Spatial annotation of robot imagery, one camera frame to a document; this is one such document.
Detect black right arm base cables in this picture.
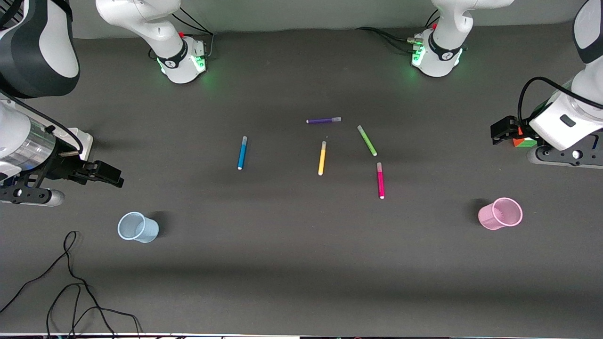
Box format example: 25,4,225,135
171,7,215,60

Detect black left arm base cables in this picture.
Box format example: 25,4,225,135
355,9,440,53

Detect colourful puzzle cube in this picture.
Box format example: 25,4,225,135
513,126,538,148

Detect green marker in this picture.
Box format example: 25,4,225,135
357,125,378,157

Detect thin black loose cable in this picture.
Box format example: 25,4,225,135
0,230,116,339
46,282,142,339

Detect black arm base cables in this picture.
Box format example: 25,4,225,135
171,7,215,60
355,9,440,53

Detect light blue plastic cup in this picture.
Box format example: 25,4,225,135
117,211,160,243

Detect pink plastic cup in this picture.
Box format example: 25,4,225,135
478,197,523,231

